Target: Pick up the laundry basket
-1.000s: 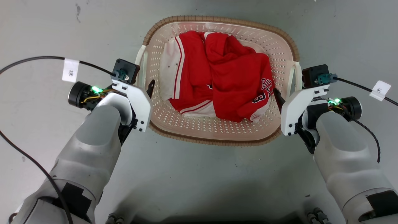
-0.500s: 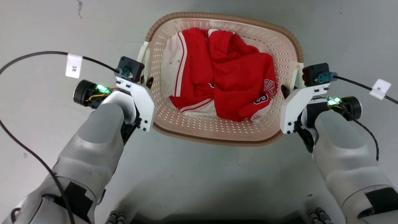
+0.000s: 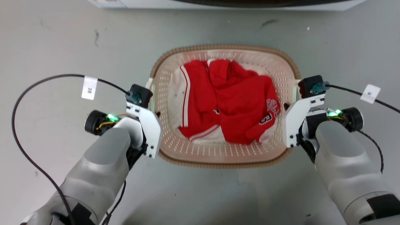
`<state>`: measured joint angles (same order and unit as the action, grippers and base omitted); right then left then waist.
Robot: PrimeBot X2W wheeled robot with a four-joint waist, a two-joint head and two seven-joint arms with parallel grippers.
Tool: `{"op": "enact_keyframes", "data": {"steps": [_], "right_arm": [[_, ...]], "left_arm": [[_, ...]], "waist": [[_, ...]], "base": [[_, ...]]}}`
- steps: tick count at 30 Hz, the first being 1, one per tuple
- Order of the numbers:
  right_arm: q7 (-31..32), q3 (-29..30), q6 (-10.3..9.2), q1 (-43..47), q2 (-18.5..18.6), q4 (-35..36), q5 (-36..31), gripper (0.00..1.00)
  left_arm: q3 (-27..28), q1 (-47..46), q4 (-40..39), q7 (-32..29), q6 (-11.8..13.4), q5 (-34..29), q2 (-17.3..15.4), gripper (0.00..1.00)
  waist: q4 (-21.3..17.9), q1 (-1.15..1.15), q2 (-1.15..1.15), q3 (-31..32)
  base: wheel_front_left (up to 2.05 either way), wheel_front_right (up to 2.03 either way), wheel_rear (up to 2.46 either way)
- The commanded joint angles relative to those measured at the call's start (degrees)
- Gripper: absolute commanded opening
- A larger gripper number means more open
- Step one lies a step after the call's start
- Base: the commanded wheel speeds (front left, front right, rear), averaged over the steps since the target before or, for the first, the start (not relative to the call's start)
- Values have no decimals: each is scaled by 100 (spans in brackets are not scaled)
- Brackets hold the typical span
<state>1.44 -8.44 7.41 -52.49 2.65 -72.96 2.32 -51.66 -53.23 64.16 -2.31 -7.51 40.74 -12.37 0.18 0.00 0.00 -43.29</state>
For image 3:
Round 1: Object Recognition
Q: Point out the black camera cable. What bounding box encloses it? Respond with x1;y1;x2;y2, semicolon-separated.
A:
12;74;132;225
327;84;400;114

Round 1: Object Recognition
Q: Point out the black right camera cable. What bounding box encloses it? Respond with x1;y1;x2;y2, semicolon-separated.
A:
327;84;400;114

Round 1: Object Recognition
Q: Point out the beige plastic laundry basket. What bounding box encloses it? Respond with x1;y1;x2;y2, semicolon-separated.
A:
146;44;301;169

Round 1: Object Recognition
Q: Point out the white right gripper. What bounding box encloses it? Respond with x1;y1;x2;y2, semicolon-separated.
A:
282;95;326;148

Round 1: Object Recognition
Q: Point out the braided black right arm cable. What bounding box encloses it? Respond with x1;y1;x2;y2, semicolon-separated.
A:
356;129;384;174

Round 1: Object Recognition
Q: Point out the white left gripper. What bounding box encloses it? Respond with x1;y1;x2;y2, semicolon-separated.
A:
126;102;162;159

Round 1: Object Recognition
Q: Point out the red jersey with number print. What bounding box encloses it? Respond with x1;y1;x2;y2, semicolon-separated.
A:
208;59;282;145

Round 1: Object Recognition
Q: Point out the red garment with white stripes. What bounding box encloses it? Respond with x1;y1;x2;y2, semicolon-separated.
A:
167;60;226;143

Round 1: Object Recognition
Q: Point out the white paper cable tag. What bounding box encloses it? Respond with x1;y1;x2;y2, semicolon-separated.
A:
81;76;98;101
360;84;381;104

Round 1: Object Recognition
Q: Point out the black left camera cable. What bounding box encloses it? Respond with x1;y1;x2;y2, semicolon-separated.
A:
12;74;132;225

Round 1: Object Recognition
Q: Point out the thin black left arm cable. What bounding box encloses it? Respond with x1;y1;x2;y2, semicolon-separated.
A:
101;180;127;225

